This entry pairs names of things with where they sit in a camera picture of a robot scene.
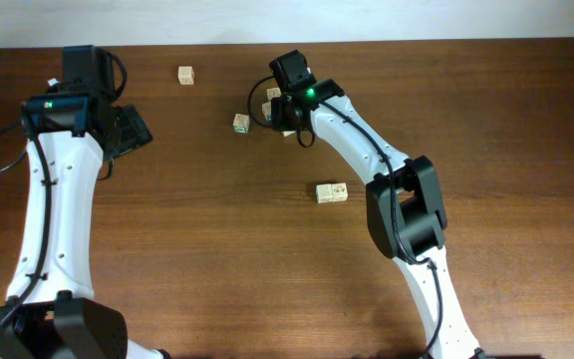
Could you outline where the far left wooden block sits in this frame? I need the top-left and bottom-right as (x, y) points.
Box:
(177, 66), (195, 85)

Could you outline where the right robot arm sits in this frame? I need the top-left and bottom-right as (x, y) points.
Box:
(271, 80), (485, 359)

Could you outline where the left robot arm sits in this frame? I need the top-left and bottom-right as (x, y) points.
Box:
(0, 95), (168, 358)

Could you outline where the wooden block blue side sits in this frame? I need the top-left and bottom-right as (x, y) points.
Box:
(261, 102), (272, 122)

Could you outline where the wooden block red corner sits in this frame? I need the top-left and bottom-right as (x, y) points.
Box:
(331, 182), (348, 201)

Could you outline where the small top wooden block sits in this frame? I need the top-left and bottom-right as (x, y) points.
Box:
(266, 88), (281, 101)

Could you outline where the wooden block blue corner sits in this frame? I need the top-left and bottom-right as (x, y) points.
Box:
(316, 183), (333, 203)

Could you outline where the wooden block green side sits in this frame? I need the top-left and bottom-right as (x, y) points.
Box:
(232, 114), (250, 134)

